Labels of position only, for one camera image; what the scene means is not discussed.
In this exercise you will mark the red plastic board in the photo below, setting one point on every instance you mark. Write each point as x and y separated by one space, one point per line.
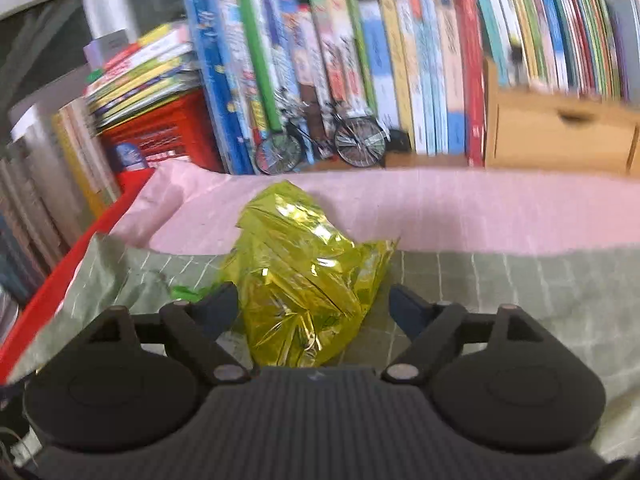
55 280

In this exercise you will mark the bright green wrapper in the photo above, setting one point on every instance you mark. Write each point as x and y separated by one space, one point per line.
187 291

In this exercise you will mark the row of upright books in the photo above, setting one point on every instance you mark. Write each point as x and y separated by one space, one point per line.
550 20
350 60

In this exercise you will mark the pink bed sheet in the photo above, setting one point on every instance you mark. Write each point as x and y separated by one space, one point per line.
450 210

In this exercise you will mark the row of large books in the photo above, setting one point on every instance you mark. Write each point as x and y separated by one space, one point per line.
45 175

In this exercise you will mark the red plastic crate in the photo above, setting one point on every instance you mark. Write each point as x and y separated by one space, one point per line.
170 125

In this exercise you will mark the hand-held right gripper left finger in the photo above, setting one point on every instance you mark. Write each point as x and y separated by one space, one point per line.
222 305

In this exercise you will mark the green checked blanket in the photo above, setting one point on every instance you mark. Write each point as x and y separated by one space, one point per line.
525 285

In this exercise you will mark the wooden drawer organizer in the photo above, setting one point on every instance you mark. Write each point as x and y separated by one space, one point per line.
540 135

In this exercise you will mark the black toy bicycle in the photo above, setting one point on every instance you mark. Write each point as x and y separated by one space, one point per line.
362 140

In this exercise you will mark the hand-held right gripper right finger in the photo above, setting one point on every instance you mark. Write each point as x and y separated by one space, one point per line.
407 307

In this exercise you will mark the yellow-green foil wrapper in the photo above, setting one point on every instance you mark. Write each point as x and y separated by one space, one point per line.
300 280

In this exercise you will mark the stack of flat books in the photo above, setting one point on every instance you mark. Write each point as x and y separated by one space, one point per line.
145 65

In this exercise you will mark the small white box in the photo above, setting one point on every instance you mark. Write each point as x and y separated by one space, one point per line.
107 45

